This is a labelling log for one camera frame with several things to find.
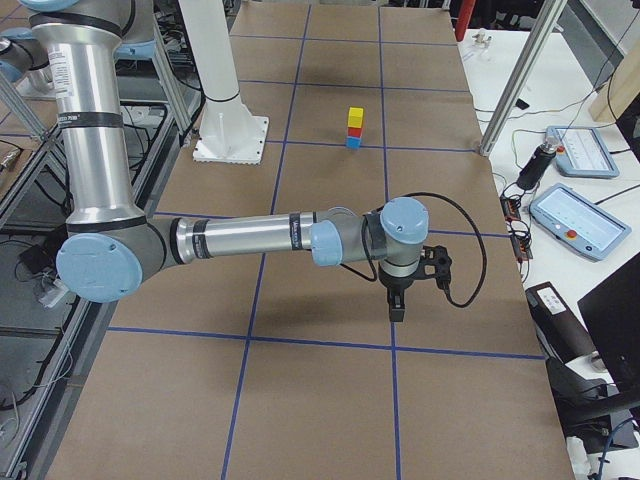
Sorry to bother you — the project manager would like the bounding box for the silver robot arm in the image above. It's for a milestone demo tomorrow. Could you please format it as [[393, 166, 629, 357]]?
[[1, 27, 52, 90], [26, 1, 451, 322]]

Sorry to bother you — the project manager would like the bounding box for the black water bottle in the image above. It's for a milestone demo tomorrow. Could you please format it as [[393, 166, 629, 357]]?
[[516, 137, 559, 191]]

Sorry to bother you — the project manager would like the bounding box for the black computer monitor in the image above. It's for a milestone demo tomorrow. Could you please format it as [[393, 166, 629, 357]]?
[[578, 254, 639, 390]]

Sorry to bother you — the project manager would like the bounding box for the red wooden block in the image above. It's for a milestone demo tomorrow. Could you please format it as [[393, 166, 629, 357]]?
[[348, 127, 362, 138]]

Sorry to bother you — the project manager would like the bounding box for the red cylinder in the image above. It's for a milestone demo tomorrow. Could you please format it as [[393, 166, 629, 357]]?
[[454, 0, 476, 42]]

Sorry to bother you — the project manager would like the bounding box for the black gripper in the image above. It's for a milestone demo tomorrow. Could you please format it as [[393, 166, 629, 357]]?
[[378, 245, 452, 322]]

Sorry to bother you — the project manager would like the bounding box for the blue wooden block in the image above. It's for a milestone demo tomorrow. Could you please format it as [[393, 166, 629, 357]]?
[[345, 136, 361, 149]]

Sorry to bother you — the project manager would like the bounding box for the yellow wooden block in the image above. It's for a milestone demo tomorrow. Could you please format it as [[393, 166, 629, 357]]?
[[347, 106, 364, 129]]

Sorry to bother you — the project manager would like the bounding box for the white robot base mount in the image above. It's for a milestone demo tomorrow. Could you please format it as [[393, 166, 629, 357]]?
[[179, 0, 269, 165]]

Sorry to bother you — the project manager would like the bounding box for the teach pendant tablet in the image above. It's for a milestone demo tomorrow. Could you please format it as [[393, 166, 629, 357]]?
[[546, 126, 620, 179], [529, 183, 632, 261]]

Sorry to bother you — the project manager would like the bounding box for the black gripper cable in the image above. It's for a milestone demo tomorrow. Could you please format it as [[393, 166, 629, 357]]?
[[339, 192, 489, 309]]

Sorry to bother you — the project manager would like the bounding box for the far teach pendant tablet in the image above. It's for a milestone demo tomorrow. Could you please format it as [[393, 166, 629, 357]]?
[[546, 126, 620, 179]]

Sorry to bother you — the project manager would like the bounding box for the aluminium frame post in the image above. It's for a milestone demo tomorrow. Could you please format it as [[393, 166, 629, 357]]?
[[478, 0, 568, 157]]

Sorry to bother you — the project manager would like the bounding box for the near teach pendant tablet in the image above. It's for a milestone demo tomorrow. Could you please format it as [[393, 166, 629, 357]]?
[[529, 183, 632, 261]]

